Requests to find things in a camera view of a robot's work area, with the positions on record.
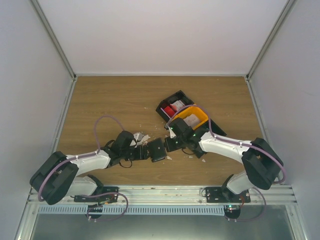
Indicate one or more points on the left frame post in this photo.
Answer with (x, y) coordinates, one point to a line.
(47, 26)

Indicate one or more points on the black bin left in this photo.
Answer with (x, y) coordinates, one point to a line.
(179, 95)

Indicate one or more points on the frame post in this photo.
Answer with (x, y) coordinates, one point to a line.
(284, 13)
(47, 26)

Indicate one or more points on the grey cable duct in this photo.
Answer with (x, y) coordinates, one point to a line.
(207, 210)

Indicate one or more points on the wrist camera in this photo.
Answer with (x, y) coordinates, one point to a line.
(138, 137)
(170, 130)

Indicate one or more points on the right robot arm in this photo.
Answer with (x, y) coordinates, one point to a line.
(261, 164)

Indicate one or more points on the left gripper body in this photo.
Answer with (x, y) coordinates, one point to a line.
(141, 154)

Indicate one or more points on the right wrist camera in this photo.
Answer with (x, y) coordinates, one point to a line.
(170, 130)

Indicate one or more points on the black bin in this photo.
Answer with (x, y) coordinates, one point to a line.
(212, 130)
(179, 95)

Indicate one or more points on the black bin right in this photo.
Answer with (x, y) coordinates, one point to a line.
(212, 130)

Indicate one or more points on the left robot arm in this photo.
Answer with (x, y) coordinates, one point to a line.
(61, 175)

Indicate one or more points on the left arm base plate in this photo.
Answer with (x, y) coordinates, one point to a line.
(110, 195)

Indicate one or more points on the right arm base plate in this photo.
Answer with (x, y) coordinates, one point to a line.
(215, 194)

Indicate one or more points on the right frame post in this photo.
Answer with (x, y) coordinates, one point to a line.
(284, 13)

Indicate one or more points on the aluminium front rail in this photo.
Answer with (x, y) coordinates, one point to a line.
(190, 195)

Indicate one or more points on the white pink cards stack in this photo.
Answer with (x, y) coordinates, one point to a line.
(192, 120)

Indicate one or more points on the orange bin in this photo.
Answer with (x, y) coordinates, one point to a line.
(193, 110)

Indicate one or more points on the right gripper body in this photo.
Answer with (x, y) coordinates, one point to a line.
(174, 147)

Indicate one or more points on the red white cards stack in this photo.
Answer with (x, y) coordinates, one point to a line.
(171, 108)

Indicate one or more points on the black leather card holder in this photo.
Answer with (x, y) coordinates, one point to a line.
(156, 149)

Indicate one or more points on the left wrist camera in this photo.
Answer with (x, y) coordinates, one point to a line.
(138, 137)

